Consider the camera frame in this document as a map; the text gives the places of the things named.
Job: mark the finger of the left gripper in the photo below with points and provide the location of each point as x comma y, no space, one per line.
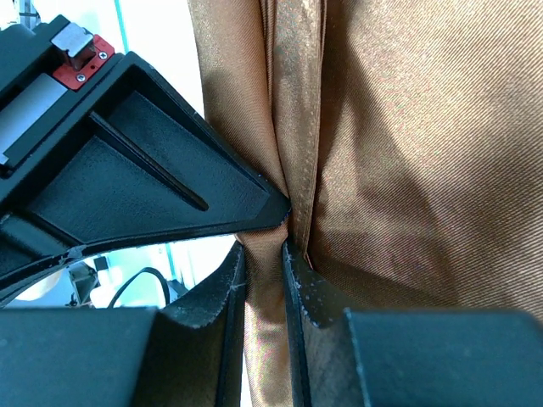
16,281
154,172

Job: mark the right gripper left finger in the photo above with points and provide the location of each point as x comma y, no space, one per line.
187,354

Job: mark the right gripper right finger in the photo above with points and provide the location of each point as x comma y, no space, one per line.
344,355

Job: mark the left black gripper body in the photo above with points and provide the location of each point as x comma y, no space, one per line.
39,92

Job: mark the orange cloth napkin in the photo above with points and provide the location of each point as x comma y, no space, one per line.
408,136

